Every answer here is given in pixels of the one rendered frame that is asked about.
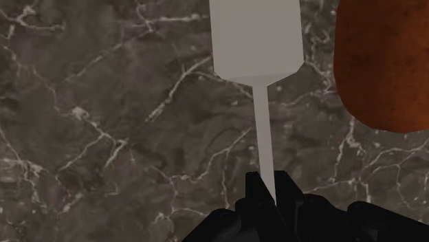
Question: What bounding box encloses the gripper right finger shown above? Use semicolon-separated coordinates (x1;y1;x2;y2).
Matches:
274;170;429;242

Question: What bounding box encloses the orange-brown rounded object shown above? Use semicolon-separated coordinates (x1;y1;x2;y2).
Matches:
333;0;429;134

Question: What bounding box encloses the grey spatula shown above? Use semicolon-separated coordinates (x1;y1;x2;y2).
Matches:
208;0;305;206

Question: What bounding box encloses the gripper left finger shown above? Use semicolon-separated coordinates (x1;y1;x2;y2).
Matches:
181;171;286;242

